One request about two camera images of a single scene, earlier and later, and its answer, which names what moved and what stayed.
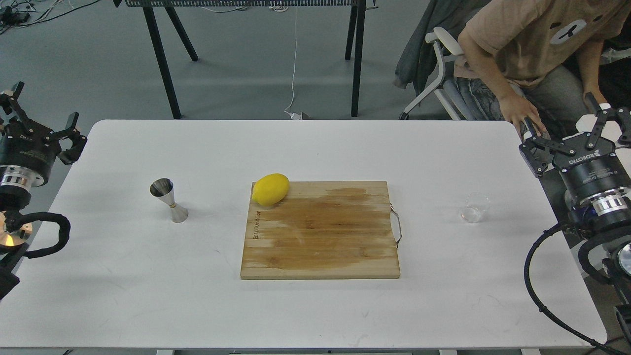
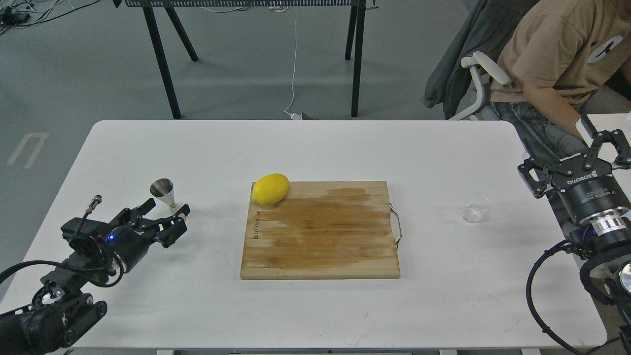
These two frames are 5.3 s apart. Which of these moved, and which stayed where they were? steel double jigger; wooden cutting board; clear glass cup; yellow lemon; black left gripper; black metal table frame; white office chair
Moved: white office chair; black left gripper
Stayed: yellow lemon; steel double jigger; black metal table frame; wooden cutting board; clear glass cup
